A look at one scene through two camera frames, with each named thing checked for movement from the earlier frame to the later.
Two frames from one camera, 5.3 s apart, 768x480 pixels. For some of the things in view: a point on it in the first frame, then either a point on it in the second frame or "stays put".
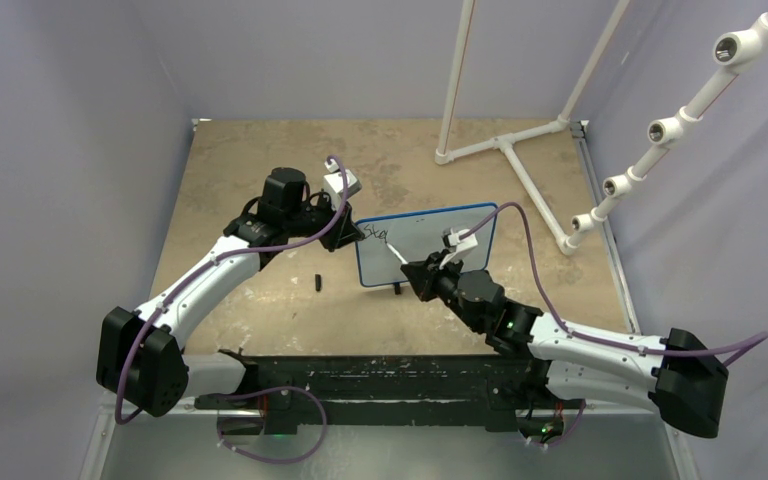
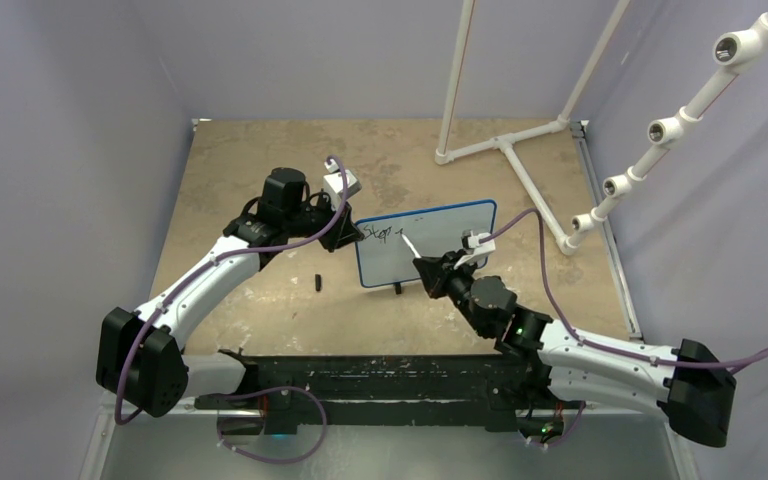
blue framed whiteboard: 417,234 stays put
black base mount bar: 505,391 stays put
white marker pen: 390,246 → 411,246
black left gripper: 342,232 stays put
